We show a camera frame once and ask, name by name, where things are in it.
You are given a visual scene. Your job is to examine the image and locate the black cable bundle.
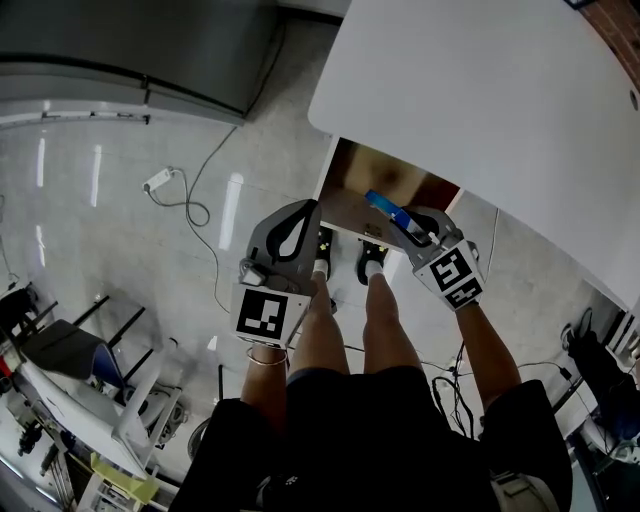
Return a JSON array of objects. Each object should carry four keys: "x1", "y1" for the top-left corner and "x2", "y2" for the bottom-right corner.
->
[{"x1": 430, "y1": 339, "x2": 476, "y2": 441}]

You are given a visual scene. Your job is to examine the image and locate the white table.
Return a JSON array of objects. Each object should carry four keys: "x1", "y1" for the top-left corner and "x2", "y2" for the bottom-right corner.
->
[{"x1": 14, "y1": 344, "x2": 184, "y2": 481}]

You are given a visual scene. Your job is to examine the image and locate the person's black clothing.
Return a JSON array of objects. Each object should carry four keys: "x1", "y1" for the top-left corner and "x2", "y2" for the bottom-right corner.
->
[{"x1": 172, "y1": 367, "x2": 574, "y2": 512}]

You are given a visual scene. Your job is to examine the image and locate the person's left forearm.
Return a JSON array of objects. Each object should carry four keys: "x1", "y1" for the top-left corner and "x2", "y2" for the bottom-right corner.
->
[{"x1": 239, "y1": 342, "x2": 291, "y2": 431}]

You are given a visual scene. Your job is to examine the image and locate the dark padded chair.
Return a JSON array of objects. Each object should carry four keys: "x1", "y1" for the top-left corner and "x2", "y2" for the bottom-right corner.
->
[{"x1": 19, "y1": 294, "x2": 156, "y2": 396}]

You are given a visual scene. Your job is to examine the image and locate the blue packet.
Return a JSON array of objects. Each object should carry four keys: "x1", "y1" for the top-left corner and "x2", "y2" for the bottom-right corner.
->
[{"x1": 363, "y1": 188, "x2": 435, "y2": 247}]

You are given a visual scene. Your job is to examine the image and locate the white power strip with cable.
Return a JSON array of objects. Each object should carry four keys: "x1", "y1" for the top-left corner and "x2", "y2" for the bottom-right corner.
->
[{"x1": 144, "y1": 124, "x2": 241, "y2": 314}]

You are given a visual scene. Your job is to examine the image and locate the person's right leg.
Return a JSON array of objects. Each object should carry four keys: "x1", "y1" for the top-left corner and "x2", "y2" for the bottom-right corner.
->
[{"x1": 362, "y1": 259, "x2": 426, "y2": 376}]

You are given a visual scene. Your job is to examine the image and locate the person's left black shoe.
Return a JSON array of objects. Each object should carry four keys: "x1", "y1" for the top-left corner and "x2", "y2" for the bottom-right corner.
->
[{"x1": 310, "y1": 225, "x2": 335, "y2": 276}]

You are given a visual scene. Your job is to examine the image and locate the person's right forearm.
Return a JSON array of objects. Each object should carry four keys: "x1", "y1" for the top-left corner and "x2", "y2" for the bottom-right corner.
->
[{"x1": 453, "y1": 302, "x2": 524, "y2": 411}]

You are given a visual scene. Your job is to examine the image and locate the white drawer brown inside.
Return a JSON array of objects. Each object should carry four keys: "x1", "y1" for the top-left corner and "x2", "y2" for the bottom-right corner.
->
[{"x1": 313, "y1": 135, "x2": 464, "y2": 255}]

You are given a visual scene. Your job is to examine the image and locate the thin metal bracelet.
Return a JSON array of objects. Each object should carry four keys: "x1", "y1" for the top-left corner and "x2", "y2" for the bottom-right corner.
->
[{"x1": 245, "y1": 345, "x2": 290, "y2": 367}]

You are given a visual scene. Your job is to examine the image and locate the person's right black shoe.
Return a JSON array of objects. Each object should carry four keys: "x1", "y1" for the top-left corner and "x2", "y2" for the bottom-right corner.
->
[{"x1": 355, "y1": 238, "x2": 390, "y2": 287}]

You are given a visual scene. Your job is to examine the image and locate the white desk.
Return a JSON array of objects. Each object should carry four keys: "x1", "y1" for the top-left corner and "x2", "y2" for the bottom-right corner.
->
[{"x1": 307, "y1": 0, "x2": 640, "y2": 314}]

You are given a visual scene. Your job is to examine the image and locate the person's leg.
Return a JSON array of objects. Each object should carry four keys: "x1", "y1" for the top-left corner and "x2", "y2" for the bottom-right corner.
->
[
  {"x1": 362, "y1": 259, "x2": 426, "y2": 376},
  {"x1": 289, "y1": 257, "x2": 351, "y2": 376}
]

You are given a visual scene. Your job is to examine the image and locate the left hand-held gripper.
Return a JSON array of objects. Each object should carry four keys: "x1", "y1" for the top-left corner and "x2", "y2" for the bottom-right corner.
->
[{"x1": 230, "y1": 198, "x2": 324, "y2": 349}]

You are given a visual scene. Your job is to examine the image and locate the white hanging cable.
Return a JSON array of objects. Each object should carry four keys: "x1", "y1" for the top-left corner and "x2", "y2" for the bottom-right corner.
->
[{"x1": 487, "y1": 207, "x2": 501, "y2": 274}]

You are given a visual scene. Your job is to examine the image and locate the person's black shoe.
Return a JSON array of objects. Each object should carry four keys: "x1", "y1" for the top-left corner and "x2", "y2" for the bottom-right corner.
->
[
  {"x1": 310, "y1": 225, "x2": 335, "y2": 276},
  {"x1": 355, "y1": 238, "x2": 390, "y2": 287}
]

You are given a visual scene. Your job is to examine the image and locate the person's left leg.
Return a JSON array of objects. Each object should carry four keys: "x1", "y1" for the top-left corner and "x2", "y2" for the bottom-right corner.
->
[{"x1": 289, "y1": 257, "x2": 351, "y2": 376}]

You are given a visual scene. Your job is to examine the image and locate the yellow-green plastic object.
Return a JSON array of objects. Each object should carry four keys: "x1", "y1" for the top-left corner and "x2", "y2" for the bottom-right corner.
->
[{"x1": 89, "y1": 452, "x2": 157, "y2": 507}]

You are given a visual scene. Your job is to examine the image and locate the grey fabric pouch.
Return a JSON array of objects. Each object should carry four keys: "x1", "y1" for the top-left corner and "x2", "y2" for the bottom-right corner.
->
[{"x1": 489, "y1": 469, "x2": 554, "y2": 512}]

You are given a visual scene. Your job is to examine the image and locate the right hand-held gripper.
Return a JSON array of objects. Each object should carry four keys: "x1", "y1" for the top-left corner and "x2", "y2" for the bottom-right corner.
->
[{"x1": 388, "y1": 207, "x2": 485, "y2": 312}]

